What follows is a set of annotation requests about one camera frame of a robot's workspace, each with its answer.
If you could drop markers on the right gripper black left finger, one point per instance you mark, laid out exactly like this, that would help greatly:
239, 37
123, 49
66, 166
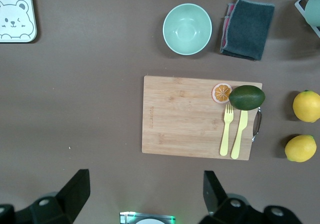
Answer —
72, 191

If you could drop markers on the mint green bowl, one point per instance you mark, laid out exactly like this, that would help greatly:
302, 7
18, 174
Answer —
187, 28

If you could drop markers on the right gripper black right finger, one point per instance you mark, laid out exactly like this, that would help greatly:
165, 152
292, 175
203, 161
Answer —
212, 191

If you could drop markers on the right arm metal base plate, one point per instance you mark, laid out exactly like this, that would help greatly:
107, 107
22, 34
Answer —
125, 217

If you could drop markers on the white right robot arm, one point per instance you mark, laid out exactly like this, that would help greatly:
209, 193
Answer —
150, 222

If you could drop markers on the orange slice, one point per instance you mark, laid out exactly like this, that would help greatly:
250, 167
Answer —
220, 93

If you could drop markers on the pink folded cloth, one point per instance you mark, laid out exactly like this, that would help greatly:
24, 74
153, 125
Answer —
225, 33

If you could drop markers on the round yellow lemon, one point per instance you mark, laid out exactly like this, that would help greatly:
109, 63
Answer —
307, 107

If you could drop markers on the dark green avocado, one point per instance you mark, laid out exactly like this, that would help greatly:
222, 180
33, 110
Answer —
246, 97

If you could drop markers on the dark grey folded cloth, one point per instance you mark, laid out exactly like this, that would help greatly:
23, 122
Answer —
250, 28

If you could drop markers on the bamboo cutting board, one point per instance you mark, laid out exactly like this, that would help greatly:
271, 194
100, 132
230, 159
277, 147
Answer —
180, 123

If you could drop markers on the yellow plastic fork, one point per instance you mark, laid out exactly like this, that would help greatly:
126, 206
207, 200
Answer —
225, 141

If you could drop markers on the sage green cup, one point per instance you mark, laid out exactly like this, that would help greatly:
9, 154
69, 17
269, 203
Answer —
313, 8

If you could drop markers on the yellow plastic knife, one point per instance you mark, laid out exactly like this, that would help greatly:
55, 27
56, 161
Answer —
237, 143

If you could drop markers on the oval yellow lemon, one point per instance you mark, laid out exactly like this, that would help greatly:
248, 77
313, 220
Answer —
300, 148

